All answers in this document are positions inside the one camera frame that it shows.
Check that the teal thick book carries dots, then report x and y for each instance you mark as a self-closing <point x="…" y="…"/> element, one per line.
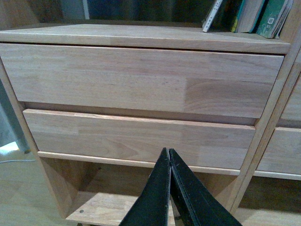
<point x="238" y="16"/>

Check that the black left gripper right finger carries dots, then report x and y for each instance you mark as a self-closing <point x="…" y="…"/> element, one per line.
<point x="195" y="204"/>

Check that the upper left wooden drawer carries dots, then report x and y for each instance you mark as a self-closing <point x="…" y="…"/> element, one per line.
<point x="207" y="83"/>

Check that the white red spine book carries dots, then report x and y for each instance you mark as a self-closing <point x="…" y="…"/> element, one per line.
<point x="211" y="15"/>

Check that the wooden drawer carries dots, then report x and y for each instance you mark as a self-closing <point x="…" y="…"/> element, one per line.
<point x="292" y="110"/>
<point x="207" y="83"/>
<point x="200" y="144"/>
<point x="283" y="152"/>

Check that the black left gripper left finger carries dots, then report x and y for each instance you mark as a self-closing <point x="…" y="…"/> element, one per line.
<point x="152" y="207"/>

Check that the lower left wooden drawer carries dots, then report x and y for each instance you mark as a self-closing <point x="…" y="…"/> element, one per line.
<point x="200" y="144"/>

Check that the left wooden shelf unit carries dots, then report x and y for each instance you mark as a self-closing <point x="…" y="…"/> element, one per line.
<point x="99" y="191"/>

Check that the lower right wooden drawer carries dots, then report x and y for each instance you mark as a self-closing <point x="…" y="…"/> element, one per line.
<point x="283" y="152"/>

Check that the upper right wooden drawer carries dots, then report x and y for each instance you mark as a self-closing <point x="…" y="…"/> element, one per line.
<point x="292" y="110"/>

